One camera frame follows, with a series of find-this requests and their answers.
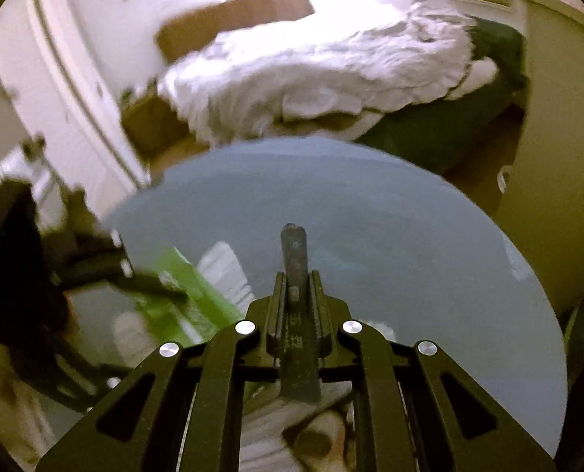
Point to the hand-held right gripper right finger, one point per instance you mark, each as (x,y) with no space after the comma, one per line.
(324,334)

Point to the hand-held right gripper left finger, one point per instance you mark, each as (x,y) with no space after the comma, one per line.
(275,334)

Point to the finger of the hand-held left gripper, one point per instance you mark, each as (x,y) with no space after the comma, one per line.
(125,282)
(95,258)

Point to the bright green packet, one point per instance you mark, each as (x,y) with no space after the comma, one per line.
(189,305)

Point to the dark grey packet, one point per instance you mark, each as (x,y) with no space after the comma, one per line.
(294,255)

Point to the white striped plastic sheet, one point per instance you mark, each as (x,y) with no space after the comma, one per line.
(225,275)

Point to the small brown cardboard box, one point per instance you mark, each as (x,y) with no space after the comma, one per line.
(152,125)

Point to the white door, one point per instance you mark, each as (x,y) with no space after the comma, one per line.
(71,108)

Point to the small white object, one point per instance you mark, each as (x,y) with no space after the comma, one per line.
(504,179)

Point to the dark green bed sheet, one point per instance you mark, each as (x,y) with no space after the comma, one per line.
(444,128)

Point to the white duvet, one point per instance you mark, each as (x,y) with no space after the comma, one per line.
(311,78)

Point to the large brown cardboard box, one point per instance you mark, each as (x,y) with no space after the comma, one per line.
(223,19)

